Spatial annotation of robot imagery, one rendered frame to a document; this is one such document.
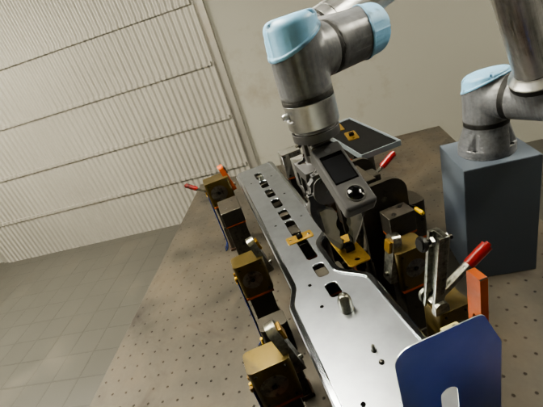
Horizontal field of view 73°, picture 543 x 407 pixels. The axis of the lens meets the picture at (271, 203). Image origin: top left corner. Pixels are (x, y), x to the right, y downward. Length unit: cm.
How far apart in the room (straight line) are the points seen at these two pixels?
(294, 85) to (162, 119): 297
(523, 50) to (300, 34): 60
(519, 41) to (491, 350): 69
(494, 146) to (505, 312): 48
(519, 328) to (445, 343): 86
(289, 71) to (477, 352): 38
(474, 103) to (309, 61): 72
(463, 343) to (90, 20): 335
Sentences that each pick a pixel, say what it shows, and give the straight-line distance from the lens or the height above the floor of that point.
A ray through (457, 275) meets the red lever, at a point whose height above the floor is 110.
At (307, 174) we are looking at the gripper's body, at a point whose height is 141.
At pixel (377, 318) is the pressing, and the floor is 100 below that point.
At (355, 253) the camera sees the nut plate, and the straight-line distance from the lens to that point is 63.
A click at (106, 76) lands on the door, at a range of 353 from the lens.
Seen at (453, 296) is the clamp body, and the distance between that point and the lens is 83.
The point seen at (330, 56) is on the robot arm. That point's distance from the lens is 53.
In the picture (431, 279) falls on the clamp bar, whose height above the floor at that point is 111.
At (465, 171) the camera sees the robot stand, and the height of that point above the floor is 110.
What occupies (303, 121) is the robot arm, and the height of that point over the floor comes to 149.
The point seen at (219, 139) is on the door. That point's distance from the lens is 337.
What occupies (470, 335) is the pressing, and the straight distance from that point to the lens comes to 42.
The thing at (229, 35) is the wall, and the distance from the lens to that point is 321.
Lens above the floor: 164
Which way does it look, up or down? 27 degrees down
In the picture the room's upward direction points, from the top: 19 degrees counter-clockwise
